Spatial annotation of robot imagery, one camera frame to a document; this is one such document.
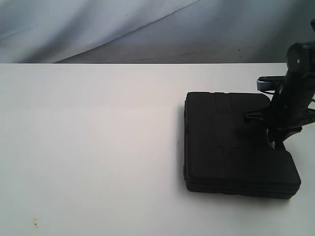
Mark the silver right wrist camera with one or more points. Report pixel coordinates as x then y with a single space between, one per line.
269 83

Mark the black plastic tool case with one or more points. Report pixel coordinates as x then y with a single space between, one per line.
224 154

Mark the grey backdrop cloth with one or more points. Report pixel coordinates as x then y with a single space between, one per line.
152 31

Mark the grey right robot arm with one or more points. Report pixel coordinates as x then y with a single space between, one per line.
300 59

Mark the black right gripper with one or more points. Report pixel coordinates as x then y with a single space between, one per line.
288 110

